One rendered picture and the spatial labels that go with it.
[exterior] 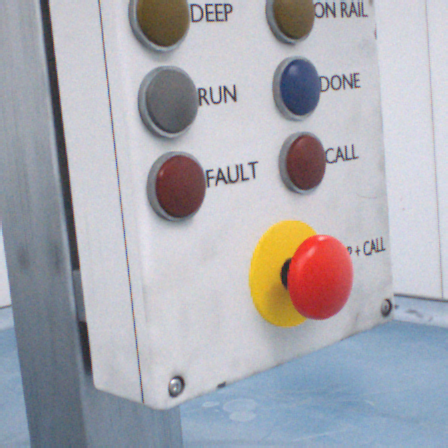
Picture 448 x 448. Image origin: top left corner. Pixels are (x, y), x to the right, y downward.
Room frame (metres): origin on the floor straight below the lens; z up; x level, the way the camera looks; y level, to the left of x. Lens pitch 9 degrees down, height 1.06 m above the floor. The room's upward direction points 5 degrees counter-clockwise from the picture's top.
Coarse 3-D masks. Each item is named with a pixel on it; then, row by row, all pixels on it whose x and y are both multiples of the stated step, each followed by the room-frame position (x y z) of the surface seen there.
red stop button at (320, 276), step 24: (312, 240) 0.42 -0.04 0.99; (336, 240) 0.42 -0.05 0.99; (288, 264) 0.43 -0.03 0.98; (312, 264) 0.41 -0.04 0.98; (336, 264) 0.42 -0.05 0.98; (288, 288) 0.41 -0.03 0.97; (312, 288) 0.41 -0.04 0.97; (336, 288) 0.42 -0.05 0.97; (312, 312) 0.41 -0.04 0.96; (336, 312) 0.42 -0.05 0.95
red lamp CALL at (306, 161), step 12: (300, 144) 0.44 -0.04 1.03; (312, 144) 0.44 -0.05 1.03; (288, 156) 0.44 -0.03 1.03; (300, 156) 0.44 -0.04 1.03; (312, 156) 0.44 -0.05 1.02; (324, 156) 0.45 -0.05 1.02; (288, 168) 0.43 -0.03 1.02; (300, 168) 0.44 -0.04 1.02; (312, 168) 0.44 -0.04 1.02; (324, 168) 0.45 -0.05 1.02; (300, 180) 0.44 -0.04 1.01; (312, 180) 0.44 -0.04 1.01
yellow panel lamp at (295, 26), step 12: (276, 0) 0.44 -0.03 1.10; (288, 0) 0.44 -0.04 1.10; (300, 0) 0.44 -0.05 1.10; (312, 0) 0.45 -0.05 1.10; (276, 12) 0.43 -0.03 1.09; (288, 12) 0.44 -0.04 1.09; (300, 12) 0.44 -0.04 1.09; (312, 12) 0.45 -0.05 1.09; (288, 24) 0.44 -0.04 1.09; (300, 24) 0.44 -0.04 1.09; (312, 24) 0.45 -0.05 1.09; (288, 36) 0.44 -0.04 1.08; (300, 36) 0.44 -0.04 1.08
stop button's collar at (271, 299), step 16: (288, 224) 0.43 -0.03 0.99; (304, 224) 0.44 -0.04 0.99; (272, 240) 0.43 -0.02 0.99; (288, 240) 0.43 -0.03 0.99; (256, 256) 0.42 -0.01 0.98; (272, 256) 0.43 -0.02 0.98; (288, 256) 0.43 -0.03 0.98; (256, 272) 0.42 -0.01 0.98; (272, 272) 0.43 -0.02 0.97; (256, 288) 0.42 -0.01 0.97; (272, 288) 0.42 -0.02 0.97; (256, 304) 0.42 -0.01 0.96; (272, 304) 0.42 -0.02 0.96; (288, 304) 0.43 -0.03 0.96; (272, 320) 0.42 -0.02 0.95; (288, 320) 0.43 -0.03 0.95; (304, 320) 0.44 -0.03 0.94
